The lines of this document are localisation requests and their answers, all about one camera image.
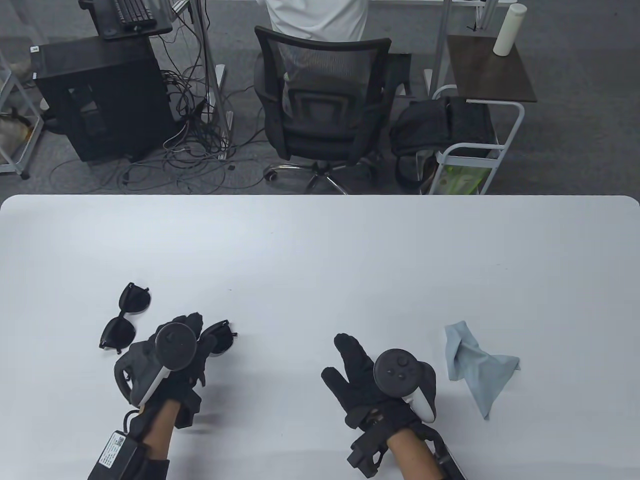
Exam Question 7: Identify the person's left hand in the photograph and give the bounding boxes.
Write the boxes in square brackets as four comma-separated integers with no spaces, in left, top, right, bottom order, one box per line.
[114,312,218,429]

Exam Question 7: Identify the person's right hand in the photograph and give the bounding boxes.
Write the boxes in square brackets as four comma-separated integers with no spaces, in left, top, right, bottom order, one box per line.
[321,333,436,437]

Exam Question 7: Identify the black sunglasses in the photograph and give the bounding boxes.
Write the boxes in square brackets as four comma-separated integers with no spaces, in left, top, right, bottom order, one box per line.
[98,282,152,356]
[199,320,238,358]

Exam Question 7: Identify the grey and white controller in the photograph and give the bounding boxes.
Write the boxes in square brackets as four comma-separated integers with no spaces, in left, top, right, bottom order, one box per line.
[373,348,438,425]
[114,322,198,407]

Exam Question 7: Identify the light blue cleaning cloth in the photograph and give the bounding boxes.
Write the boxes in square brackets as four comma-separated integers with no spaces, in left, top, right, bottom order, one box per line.
[444,321,522,420]

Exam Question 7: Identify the person's left forearm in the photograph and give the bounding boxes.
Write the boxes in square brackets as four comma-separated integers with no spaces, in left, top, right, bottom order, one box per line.
[130,400,182,480]

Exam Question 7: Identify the person's right forearm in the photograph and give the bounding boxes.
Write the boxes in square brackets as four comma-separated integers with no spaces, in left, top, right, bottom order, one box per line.
[387,422,443,480]

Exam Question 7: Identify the green packet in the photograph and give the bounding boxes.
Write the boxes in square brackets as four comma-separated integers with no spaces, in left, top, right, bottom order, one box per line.
[440,165,493,195]

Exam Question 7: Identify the black mesh office chair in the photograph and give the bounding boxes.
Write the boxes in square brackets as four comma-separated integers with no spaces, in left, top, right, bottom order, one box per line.
[252,25,414,196]

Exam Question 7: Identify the white metal rack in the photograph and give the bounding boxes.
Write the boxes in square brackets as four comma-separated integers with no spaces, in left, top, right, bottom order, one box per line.
[0,50,45,180]

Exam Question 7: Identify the black computer tower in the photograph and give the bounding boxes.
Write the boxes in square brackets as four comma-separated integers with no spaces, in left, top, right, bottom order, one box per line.
[30,36,173,163]

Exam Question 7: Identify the black backpack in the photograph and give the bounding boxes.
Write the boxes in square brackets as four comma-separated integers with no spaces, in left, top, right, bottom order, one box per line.
[389,96,497,191]

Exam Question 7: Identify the white desk leg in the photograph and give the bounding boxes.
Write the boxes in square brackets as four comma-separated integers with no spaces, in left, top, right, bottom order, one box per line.
[190,0,235,161]

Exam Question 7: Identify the beige bag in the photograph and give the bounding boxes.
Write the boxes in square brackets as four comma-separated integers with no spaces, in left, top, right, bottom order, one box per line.
[0,114,30,151]

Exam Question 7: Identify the dark brown side table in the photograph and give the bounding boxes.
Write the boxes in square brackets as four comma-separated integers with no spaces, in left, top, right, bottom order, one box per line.
[445,34,538,104]

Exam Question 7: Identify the black keyboard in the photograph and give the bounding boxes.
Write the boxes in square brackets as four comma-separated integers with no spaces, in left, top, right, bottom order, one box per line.
[112,0,156,25]

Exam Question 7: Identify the black keyboard tray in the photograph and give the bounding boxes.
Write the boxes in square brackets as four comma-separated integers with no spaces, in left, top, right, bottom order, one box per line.
[79,0,173,41]

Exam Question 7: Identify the white cylindrical bottle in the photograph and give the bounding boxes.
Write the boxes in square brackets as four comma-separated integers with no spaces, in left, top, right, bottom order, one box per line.
[493,2,527,57]

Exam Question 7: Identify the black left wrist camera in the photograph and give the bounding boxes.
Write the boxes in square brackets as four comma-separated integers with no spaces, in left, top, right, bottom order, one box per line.
[172,392,203,428]

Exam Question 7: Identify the tangle of black cables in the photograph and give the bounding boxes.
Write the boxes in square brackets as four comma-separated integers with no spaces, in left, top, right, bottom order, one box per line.
[50,0,266,193]

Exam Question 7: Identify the white metal desk frame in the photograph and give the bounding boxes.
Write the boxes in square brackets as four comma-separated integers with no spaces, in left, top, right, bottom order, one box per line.
[424,0,501,98]

